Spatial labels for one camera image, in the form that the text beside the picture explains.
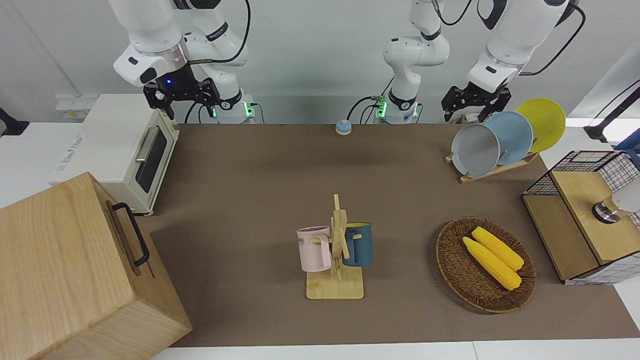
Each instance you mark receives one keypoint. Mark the white toaster oven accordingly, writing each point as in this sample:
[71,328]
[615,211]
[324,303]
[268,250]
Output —
[110,145]

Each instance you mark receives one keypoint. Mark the teal mug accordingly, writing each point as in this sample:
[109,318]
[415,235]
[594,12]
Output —
[361,247]

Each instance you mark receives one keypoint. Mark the gray ceramic plate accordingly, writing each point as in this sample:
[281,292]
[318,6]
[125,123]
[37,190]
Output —
[475,152]

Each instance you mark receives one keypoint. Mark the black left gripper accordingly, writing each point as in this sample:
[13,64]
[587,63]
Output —
[477,95]

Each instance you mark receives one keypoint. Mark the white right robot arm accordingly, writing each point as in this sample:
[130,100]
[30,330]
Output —
[150,35]

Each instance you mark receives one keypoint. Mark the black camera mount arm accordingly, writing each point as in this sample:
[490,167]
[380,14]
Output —
[12,124]
[607,117]

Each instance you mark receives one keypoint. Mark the brown wicker basket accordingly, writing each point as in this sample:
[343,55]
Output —
[460,280]

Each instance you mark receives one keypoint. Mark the wooden shelf board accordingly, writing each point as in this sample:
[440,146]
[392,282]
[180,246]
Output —
[585,225]

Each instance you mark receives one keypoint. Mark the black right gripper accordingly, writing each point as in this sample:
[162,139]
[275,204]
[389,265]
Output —
[177,85]

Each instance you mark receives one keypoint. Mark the wooden plate rack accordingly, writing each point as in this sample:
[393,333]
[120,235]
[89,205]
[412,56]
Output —
[492,172]

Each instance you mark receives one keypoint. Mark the light blue plate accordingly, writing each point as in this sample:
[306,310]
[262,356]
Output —
[515,135]

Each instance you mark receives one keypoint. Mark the large wooden box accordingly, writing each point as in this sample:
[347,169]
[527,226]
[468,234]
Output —
[65,275]

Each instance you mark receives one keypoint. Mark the white wall socket strip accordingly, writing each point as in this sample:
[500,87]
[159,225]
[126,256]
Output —
[75,107]

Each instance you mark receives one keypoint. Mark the wooden mug tree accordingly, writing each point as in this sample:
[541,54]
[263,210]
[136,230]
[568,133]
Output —
[335,287]

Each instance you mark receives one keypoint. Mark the pink mug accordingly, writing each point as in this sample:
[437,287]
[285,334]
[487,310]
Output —
[312,250]

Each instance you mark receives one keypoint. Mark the yellow plate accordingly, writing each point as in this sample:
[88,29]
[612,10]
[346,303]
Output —
[547,122]

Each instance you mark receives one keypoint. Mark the yellow corn cob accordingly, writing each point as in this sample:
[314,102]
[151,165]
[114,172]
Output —
[500,247]
[492,265]

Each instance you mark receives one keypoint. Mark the blue bell wooden base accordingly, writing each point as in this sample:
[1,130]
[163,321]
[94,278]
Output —
[343,127]

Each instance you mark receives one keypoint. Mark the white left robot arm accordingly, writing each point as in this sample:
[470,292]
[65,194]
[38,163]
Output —
[520,35]

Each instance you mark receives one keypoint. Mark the brown table mat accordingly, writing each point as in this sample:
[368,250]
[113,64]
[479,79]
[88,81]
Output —
[250,200]

